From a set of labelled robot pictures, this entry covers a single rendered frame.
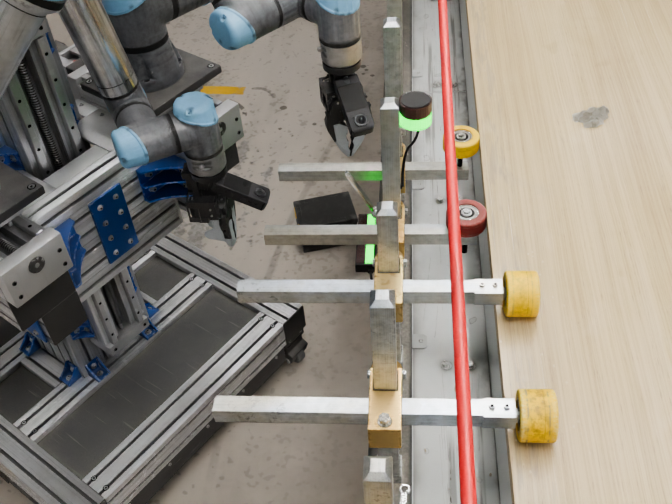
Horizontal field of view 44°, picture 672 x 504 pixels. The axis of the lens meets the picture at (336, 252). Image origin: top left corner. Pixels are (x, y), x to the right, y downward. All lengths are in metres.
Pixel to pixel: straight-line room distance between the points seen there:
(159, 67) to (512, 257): 0.84
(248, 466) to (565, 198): 1.18
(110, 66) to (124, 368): 1.07
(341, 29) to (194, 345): 1.20
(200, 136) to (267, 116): 2.01
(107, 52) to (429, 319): 0.87
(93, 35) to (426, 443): 0.97
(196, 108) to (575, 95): 0.91
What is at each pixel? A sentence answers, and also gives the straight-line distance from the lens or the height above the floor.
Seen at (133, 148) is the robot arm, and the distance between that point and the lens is 1.52.
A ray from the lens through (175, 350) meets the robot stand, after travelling 2.40.
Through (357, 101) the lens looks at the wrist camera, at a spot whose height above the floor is 1.16.
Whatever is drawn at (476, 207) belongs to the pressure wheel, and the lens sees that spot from 1.67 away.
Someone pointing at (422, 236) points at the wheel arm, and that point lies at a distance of 1.68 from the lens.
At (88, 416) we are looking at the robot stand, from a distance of 2.34.
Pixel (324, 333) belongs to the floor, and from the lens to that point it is 2.63.
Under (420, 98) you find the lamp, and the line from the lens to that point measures 1.54.
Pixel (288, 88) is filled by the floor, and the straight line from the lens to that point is 3.70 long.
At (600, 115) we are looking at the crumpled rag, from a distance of 1.94.
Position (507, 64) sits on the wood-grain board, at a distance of 2.11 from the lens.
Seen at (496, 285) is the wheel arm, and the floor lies 0.97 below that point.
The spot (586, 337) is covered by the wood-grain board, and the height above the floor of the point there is 0.90.
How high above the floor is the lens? 2.02
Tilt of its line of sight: 44 degrees down
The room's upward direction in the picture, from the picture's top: 5 degrees counter-clockwise
